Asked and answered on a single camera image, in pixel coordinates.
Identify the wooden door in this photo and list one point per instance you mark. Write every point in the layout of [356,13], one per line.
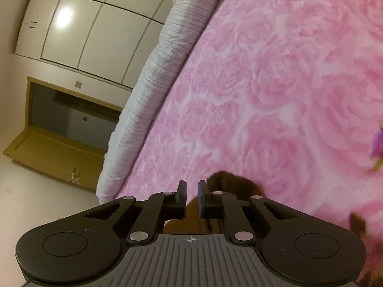
[54,149]

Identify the grey ribbed quilt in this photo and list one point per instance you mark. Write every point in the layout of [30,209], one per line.
[161,65]

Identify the brown knit button vest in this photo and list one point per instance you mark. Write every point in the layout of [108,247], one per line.
[230,182]

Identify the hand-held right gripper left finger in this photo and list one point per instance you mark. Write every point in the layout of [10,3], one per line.
[182,194]

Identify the white wardrobe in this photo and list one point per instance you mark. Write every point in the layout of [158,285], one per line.
[89,21]

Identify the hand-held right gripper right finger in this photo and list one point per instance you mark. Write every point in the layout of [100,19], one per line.
[203,198]

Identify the pink floral blanket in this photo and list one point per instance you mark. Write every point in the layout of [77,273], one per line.
[269,65]

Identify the wall switch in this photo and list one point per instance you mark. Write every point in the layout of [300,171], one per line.
[78,83]

